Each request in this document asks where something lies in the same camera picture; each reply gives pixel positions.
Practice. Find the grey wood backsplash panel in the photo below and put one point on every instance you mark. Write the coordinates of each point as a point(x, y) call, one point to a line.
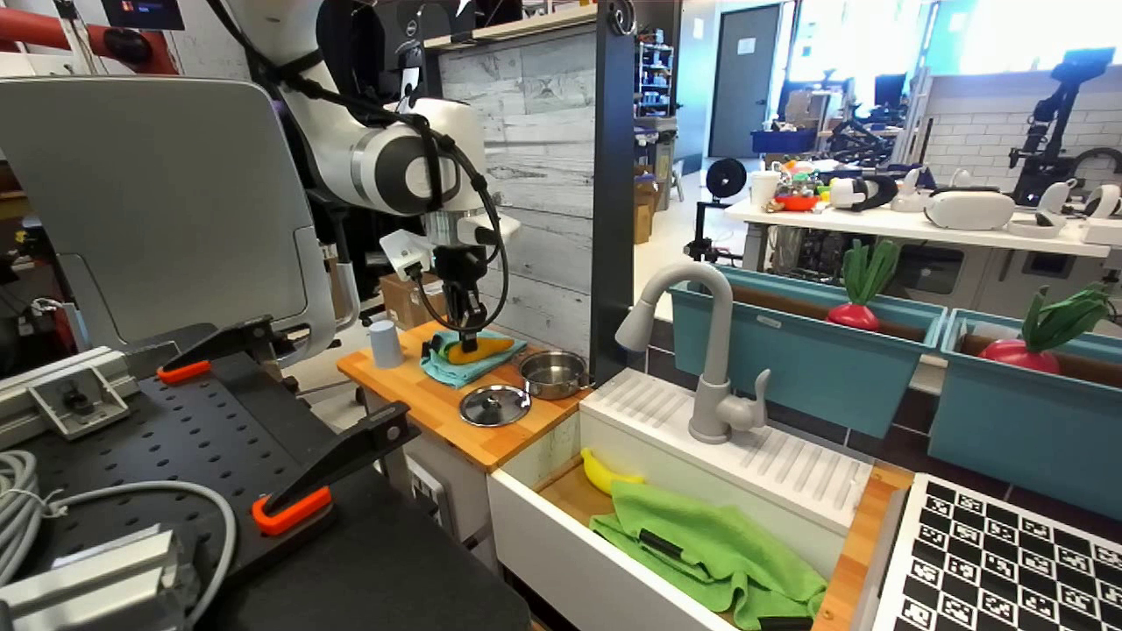
point(562, 177)

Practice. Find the grey plastic cup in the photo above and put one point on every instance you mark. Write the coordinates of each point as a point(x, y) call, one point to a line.
point(384, 345)

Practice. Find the cardboard box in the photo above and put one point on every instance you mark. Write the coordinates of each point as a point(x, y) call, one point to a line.
point(403, 305)

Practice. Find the green cloth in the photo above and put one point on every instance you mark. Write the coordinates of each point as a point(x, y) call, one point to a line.
point(713, 556)

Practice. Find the teal planter box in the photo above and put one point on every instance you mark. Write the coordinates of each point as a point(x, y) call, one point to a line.
point(808, 361)
point(1028, 420)

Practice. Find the black spool stand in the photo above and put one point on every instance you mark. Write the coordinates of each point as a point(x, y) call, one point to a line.
point(722, 178)

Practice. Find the colourful toy pile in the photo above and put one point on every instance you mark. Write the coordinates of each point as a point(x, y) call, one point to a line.
point(796, 187)

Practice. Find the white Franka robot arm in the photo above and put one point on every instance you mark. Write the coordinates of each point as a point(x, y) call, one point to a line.
point(387, 170)

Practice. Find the white background table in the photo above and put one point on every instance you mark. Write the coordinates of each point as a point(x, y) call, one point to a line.
point(889, 225)

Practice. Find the thick black frame post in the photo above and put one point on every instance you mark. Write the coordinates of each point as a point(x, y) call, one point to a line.
point(612, 198)

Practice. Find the black background robot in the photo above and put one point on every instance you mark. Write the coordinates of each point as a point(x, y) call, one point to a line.
point(1046, 118)

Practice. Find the aluminium extrusion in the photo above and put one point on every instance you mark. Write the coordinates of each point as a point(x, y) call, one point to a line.
point(71, 398)
point(81, 578)

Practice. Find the red radish toy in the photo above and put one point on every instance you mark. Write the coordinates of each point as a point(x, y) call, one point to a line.
point(855, 314)
point(1019, 350)

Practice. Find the grey toy faucet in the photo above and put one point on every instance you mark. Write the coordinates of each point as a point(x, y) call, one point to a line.
point(717, 350)

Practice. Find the white wrist mount plate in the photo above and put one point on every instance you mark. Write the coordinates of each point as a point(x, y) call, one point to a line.
point(408, 254)

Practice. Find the large grey panel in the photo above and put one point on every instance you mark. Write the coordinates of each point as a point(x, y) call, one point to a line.
point(153, 198)

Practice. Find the white sink basin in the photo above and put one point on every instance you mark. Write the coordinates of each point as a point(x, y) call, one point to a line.
point(548, 538)

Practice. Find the black perforated board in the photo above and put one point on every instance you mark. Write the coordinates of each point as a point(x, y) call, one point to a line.
point(175, 433)

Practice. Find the yellow banana toy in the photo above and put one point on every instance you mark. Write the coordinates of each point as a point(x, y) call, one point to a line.
point(599, 474)

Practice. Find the black white calibration checkerboard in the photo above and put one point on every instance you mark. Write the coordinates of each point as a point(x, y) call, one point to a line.
point(992, 563)

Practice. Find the red padded bar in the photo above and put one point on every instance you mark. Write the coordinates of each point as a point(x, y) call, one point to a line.
point(46, 37)

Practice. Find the black clamp orange tip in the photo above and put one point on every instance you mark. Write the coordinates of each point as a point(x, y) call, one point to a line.
point(337, 455)
point(221, 345)

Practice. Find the white ridged drainboard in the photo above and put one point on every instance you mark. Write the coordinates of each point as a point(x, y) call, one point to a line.
point(794, 461)

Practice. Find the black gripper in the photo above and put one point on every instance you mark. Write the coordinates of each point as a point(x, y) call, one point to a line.
point(464, 266)

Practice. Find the grey door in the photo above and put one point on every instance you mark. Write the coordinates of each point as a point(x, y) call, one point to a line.
point(743, 83)

